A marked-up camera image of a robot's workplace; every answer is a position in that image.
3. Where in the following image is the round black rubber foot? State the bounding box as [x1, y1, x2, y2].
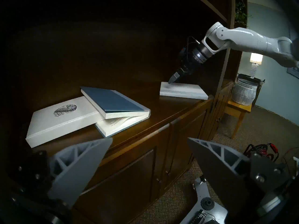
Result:
[201, 198, 215, 212]

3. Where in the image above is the lit white table lamp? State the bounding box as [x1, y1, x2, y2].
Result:
[249, 53, 263, 78]

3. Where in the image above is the light wooden side table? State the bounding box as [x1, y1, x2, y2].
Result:
[224, 98, 253, 139]

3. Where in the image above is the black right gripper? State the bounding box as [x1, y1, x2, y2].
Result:
[168, 47, 200, 84]

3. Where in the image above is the red cable coil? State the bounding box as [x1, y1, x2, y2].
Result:
[244, 143, 279, 163]

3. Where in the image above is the dark brown wooden bookcase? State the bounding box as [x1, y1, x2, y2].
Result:
[0, 0, 248, 224]

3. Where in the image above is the blue cover hardback book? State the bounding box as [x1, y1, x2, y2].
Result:
[80, 86, 151, 137]

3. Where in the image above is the grey ribbed jar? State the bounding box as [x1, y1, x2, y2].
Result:
[232, 73, 259, 106]

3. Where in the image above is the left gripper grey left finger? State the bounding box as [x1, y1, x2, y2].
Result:
[12, 137, 113, 207]

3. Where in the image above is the thin right wrist cable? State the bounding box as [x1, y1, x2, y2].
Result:
[187, 36, 202, 51]

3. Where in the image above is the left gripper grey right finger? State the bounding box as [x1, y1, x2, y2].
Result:
[187, 137, 291, 224]

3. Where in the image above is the white book with round print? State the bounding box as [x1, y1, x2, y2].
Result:
[26, 96, 106, 148]

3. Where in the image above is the green plant in white pot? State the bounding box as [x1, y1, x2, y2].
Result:
[234, 1, 249, 28]

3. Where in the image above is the white book pale blue spine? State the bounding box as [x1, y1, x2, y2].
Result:
[160, 82, 209, 100]

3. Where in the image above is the black power strip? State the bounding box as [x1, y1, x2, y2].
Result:
[189, 210, 209, 224]

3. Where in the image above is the grey metal robot base plate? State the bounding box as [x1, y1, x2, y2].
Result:
[180, 176, 229, 224]

